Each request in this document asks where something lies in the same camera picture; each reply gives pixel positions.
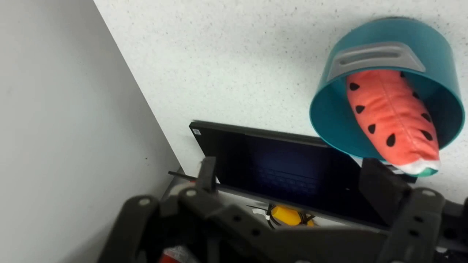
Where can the watermelon slice plush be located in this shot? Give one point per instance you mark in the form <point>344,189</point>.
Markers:
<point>390,117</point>

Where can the teal bowl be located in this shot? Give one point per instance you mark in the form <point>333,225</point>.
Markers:
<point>341,122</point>

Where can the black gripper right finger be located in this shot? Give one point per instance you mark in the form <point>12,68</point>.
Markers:
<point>419,228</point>

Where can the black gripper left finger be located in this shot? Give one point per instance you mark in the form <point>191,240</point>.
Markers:
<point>195,220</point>

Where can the small yellow object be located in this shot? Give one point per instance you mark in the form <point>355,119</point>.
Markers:
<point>290,215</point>

